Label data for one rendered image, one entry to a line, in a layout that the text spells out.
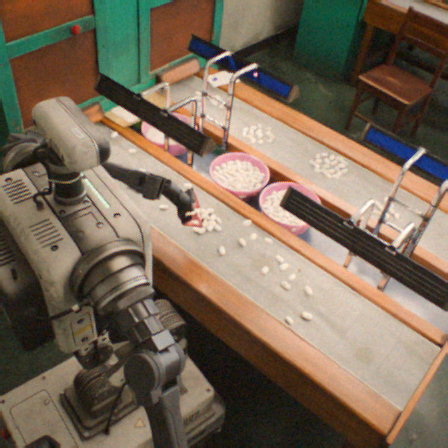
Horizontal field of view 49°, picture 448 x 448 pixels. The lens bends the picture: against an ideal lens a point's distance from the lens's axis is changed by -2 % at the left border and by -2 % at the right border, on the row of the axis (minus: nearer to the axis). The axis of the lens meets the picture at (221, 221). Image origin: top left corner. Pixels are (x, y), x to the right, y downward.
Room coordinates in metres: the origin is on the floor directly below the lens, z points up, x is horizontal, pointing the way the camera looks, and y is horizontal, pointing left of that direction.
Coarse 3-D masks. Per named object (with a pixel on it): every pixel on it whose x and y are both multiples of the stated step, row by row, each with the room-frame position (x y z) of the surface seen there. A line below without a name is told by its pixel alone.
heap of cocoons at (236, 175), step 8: (216, 168) 1.77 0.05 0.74; (224, 168) 1.78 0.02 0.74; (232, 168) 1.78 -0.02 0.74; (240, 168) 1.80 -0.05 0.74; (248, 168) 1.80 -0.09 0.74; (256, 168) 1.80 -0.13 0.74; (216, 176) 1.72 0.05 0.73; (224, 176) 1.73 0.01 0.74; (232, 176) 1.74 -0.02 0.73; (240, 176) 1.73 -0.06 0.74; (248, 176) 1.75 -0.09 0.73; (256, 176) 1.75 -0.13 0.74; (264, 176) 1.76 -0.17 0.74; (224, 184) 1.66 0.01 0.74; (232, 184) 1.67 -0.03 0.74; (240, 184) 1.68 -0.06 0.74; (248, 184) 1.70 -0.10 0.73; (256, 184) 1.70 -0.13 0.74
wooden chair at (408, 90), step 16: (416, 16) 3.59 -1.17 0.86; (400, 32) 3.61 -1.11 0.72; (432, 48) 3.45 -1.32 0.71; (384, 64) 3.59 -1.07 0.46; (368, 80) 3.31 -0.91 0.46; (384, 80) 3.36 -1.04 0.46; (400, 80) 3.39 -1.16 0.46; (416, 80) 3.42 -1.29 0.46; (432, 80) 3.35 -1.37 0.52; (368, 96) 3.49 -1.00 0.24; (384, 96) 3.20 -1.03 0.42; (400, 96) 3.15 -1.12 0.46; (416, 96) 3.18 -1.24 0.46; (352, 112) 3.33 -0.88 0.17; (400, 112) 3.10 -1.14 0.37; (400, 128) 3.13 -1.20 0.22; (416, 128) 3.35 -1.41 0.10
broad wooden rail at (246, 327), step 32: (160, 256) 1.19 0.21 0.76; (160, 288) 1.17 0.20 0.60; (192, 288) 1.08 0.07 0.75; (224, 288) 1.09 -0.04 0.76; (224, 320) 0.99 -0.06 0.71; (256, 320) 0.97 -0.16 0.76; (256, 352) 0.90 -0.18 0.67; (288, 352) 0.86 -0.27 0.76; (320, 352) 0.88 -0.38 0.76; (288, 384) 0.82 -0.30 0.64; (320, 384) 0.76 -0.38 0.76; (352, 384) 0.77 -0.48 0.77; (320, 416) 0.73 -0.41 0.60; (352, 416) 0.68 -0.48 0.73; (384, 416) 0.68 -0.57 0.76
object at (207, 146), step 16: (96, 80) 1.82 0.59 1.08; (112, 80) 1.79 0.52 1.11; (112, 96) 1.75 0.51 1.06; (128, 96) 1.72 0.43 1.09; (144, 112) 1.65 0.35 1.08; (160, 112) 1.62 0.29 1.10; (160, 128) 1.58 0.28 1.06; (176, 128) 1.55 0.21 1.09; (192, 128) 1.53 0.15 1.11; (192, 144) 1.49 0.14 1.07; (208, 144) 1.48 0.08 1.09
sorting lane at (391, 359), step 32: (128, 160) 1.74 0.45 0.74; (128, 192) 1.54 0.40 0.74; (160, 224) 1.38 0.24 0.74; (224, 224) 1.42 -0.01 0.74; (192, 256) 1.24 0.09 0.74; (224, 256) 1.26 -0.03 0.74; (256, 256) 1.28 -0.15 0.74; (288, 256) 1.30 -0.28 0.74; (256, 288) 1.12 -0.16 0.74; (320, 288) 1.16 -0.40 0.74; (320, 320) 1.02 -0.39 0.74; (352, 320) 1.04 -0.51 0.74; (384, 320) 1.05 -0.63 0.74; (352, 352) 0.91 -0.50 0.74; (384, 352) 0.92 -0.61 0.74; (416, 352) 0.94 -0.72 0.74; (384, 384) 0.80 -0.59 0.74; (416, 384) 0.82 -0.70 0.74
